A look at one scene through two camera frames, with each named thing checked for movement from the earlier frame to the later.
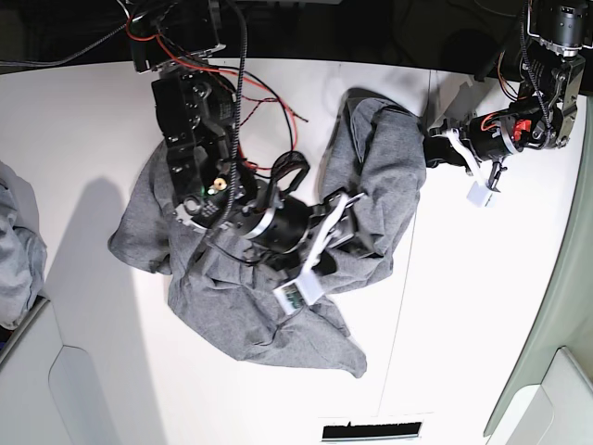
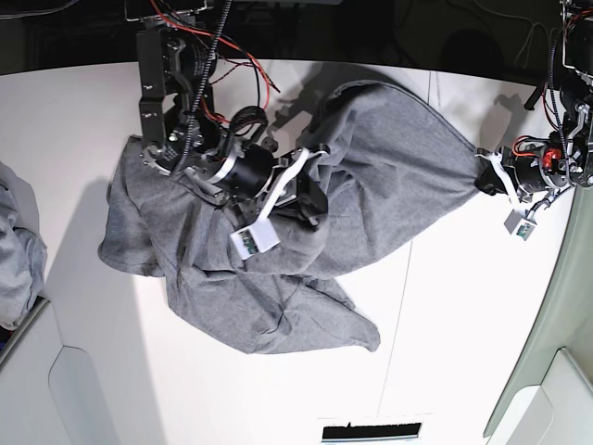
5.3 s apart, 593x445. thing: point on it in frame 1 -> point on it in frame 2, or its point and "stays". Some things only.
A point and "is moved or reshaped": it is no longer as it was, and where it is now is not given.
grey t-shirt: x=222 y=303 is moved or reshaped
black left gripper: x=289 y=222 -> x=249 y=170
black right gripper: x=491 y=135 -> x=548 y=167
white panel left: x=50 y=393 stays
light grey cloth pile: x=23 y=249 stays
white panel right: x=559 y=411 stays
